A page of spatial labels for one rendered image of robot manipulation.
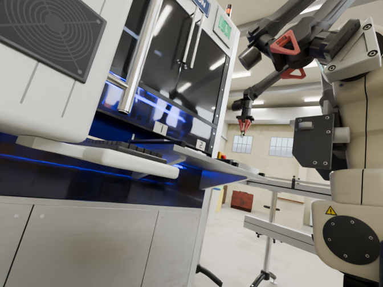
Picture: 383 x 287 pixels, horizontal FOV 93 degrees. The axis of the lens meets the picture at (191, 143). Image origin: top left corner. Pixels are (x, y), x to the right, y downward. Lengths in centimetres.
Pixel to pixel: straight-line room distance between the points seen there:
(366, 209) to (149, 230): 89
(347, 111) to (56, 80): 70
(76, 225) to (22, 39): 74
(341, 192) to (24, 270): 103
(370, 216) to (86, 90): 64
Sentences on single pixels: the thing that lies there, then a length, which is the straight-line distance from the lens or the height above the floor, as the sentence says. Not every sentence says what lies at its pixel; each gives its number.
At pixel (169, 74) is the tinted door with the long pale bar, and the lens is 115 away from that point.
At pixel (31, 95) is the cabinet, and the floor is 84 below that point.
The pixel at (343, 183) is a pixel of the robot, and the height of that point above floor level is 85.
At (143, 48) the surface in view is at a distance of 43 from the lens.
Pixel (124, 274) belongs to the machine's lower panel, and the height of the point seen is 27.
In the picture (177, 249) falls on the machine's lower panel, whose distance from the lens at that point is 128.
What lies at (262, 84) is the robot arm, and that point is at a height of 142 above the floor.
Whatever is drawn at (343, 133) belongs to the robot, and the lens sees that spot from 64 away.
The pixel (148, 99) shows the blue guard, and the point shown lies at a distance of 102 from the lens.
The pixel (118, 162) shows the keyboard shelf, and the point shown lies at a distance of 36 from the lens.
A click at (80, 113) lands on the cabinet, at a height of 85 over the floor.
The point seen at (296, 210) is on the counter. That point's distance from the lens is 676.
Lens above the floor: 78
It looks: 11 degrees up
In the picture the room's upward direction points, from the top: 12 degrees clockwise
